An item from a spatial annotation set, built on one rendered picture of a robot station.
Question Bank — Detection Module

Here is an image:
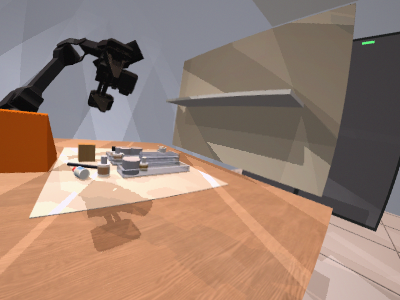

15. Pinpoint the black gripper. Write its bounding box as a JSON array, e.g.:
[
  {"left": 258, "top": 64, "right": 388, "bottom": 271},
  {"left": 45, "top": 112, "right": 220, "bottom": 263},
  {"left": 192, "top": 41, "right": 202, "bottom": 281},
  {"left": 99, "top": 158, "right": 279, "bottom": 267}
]
[{"left": 88, "top": 38, "right": 135, "bottom": 112}]

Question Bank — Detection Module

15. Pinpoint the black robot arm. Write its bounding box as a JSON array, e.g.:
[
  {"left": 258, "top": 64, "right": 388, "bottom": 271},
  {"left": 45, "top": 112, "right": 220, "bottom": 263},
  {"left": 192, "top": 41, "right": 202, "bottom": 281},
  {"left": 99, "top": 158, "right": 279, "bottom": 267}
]
[{"left": 0, "top": 38, "right": 144, "bottom": 113}]

